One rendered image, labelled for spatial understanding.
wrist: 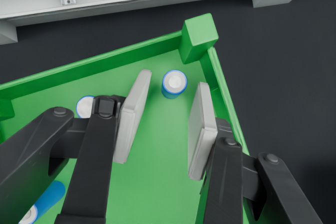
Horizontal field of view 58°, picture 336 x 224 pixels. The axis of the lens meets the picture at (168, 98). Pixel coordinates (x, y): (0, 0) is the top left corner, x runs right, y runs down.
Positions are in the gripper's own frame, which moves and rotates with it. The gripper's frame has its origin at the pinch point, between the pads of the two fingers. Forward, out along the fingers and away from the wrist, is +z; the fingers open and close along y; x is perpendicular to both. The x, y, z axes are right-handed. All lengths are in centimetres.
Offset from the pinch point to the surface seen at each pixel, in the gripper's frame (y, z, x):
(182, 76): 0.6, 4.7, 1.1
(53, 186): -7.8, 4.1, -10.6
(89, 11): -22, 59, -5
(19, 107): -13.0, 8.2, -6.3
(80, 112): -5.9, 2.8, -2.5
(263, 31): 21, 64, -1
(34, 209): -7.5, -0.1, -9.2
